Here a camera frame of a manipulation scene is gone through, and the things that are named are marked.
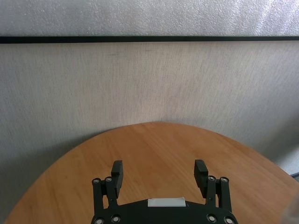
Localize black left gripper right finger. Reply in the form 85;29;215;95
193;159;232;210

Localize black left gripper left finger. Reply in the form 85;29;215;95
92;160;125;211

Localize white sandbag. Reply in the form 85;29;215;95
284;202;299;224

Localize black wall rail strip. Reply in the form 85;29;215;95
0;35;299;44

